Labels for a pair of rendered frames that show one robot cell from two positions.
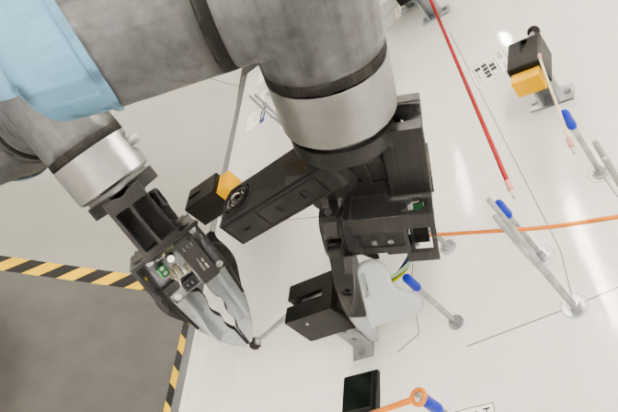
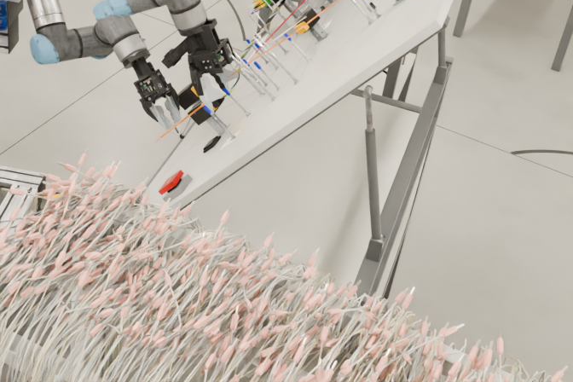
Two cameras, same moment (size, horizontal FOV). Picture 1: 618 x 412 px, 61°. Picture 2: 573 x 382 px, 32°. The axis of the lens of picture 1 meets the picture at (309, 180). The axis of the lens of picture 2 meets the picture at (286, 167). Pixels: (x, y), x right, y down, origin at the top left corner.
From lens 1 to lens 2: 196 cm
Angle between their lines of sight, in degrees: 17
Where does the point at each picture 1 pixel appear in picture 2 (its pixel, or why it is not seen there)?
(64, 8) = not seen: outside the picture
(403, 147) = (205, 31)
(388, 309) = (211, 95)
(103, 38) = not seen: outside the picture
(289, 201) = (179, 50)
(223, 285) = (169, 101)
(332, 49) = (178, 2)
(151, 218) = (144, 67)
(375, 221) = (200, 55)
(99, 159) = (129, 42)
